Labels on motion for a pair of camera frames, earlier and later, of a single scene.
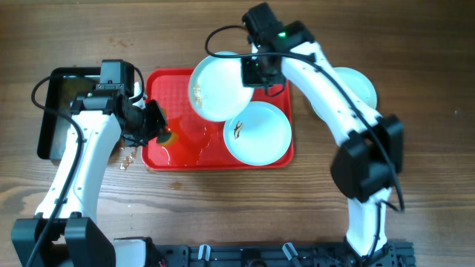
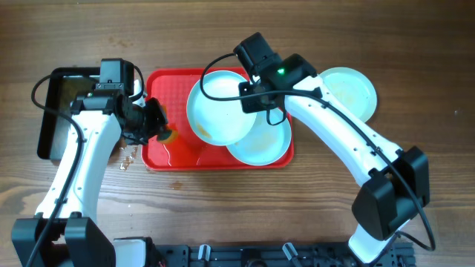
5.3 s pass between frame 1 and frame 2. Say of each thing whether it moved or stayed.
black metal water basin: stayed
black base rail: stayed
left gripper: stayed
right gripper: moved
